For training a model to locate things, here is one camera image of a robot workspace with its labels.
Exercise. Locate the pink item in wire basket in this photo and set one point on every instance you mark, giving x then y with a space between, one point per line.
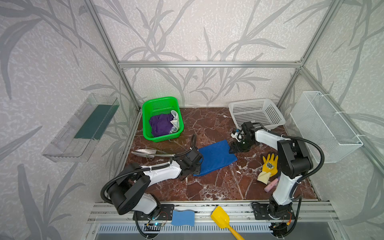
321 152

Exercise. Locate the yellow plastic shovel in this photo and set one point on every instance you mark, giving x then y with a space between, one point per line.
222 219

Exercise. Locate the pale yellow cloth piece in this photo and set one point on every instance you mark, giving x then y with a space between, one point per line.
264 177

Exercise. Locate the white light-blue towel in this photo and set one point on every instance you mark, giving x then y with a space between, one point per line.
175 122

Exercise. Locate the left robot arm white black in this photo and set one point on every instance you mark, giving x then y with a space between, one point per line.
127 191

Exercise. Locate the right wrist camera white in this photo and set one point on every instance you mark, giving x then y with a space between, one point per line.
237 135

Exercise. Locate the green plastic basket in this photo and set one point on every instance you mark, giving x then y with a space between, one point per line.
157 107

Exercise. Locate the blue towel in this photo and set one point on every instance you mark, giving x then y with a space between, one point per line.
215 157

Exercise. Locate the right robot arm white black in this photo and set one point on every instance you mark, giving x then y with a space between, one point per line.
294 162

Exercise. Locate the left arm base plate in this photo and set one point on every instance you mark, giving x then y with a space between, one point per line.
162 213

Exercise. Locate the blue sponge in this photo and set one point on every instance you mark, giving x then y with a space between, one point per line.
183 218

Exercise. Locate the yellow packet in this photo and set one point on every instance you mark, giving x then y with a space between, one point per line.
270 165

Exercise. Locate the small circuit board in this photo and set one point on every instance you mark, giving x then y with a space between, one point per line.
154 227

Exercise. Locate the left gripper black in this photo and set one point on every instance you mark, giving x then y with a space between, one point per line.
196 162

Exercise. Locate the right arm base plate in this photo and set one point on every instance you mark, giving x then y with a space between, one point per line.
272 211

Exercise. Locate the white plastic basket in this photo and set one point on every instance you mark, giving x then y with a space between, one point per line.
262 111

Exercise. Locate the white wire wall basket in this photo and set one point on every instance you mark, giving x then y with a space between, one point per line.
318 121

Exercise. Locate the silver metal trowel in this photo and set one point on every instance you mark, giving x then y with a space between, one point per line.
151 153

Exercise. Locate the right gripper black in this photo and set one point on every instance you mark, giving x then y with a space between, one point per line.
238 142

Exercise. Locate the purple towel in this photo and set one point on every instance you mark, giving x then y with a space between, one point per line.
161 124

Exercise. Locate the clear acrylic wall shelf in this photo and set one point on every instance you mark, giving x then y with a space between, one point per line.
78 139

